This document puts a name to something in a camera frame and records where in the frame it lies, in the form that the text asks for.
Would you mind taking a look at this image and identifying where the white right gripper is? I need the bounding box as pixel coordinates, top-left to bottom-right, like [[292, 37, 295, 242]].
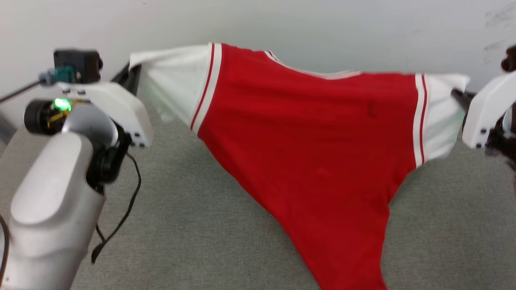
[[450, 72, 516, 149]]

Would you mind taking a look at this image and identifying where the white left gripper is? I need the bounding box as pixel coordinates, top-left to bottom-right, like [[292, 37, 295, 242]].
[[23, 62, 154, 148]]

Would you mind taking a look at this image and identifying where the red and white jersey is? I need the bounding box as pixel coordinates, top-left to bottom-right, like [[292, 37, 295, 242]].
[[129, 42, 470, 290]]

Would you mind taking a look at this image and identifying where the grey metal bar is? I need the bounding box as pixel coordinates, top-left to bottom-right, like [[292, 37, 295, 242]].
[[0, 115, 17, 145]]

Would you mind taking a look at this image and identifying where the teal connector camera cable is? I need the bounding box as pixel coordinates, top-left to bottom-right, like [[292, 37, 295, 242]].
[[0, 66, 77, 104]]

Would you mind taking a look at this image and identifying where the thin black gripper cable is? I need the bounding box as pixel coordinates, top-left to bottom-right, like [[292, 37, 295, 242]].
[[91, 152, 142, 265]]

